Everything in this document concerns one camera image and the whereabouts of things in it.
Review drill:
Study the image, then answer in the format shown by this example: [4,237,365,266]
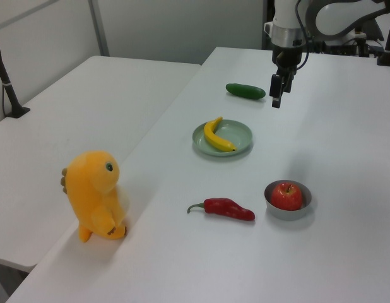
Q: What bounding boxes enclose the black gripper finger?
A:
[269,73,283,109]
[282,71,296,94]

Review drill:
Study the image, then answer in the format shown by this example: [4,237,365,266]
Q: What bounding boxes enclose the small grey bowl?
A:
[264,179,313,222]

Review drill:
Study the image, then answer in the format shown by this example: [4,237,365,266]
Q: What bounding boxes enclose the dark gripper cable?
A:
[294,0,311,72]

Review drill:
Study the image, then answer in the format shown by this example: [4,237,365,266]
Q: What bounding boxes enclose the yellow banana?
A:
[203,116,238,153]

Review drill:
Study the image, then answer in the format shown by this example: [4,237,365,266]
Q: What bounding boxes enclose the green cucumber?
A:
[225,83,266,100]

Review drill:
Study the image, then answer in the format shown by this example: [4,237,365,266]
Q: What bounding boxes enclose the red chili pepper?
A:
[187,198,256,222]

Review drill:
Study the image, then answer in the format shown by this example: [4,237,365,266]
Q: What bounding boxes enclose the black equipment behind table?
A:
[311,18,385,58]

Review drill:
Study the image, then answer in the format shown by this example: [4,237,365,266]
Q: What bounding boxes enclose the red apple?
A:
[270,182,304,211]

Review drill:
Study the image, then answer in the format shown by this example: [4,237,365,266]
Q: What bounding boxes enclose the pale green plate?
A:
[191,119,254,157]

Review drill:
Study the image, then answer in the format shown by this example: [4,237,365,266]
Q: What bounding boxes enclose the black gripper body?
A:
[271,44,305,76]

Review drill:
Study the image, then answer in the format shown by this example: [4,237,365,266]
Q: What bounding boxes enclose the orange plush toy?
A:
[61,150,133,244]

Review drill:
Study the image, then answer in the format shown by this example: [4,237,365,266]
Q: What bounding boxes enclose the black camera stand pole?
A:
[375,17,390,66]
[0,31,31,119]

